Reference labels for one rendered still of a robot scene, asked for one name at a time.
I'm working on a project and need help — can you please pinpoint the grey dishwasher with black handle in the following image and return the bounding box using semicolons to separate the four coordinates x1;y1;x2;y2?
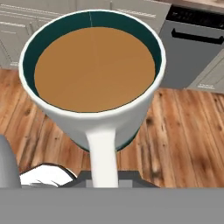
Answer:
158;3;224;90

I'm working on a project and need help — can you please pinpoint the grey rounded object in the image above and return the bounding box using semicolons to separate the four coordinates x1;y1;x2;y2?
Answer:
0;134;22;189

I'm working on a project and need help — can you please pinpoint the light grey cupboard beside dishwasher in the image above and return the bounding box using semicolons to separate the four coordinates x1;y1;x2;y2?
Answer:
186;48;224;95

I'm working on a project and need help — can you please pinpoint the white angular object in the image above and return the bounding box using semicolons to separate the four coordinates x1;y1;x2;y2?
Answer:
18;163;79;188

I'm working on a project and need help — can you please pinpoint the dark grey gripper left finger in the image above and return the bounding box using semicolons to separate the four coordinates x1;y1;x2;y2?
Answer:
61;170;95;189

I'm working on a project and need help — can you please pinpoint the light grey cupboard run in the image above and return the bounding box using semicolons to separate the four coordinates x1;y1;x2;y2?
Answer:
0;0;172;70

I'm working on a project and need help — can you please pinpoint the white mug with coffee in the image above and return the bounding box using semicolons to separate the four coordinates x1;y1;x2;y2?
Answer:
17;9;167;188

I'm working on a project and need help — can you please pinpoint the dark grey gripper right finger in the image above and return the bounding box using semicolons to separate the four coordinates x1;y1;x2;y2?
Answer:
116;170;160;189

